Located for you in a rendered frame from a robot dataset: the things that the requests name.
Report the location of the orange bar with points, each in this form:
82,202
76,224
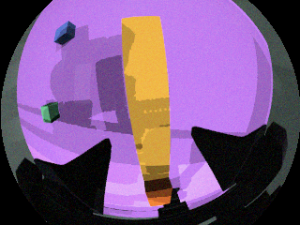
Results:
148,102

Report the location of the small green block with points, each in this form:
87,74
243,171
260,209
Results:
50,112

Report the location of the small blue block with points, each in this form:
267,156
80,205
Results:
65,33

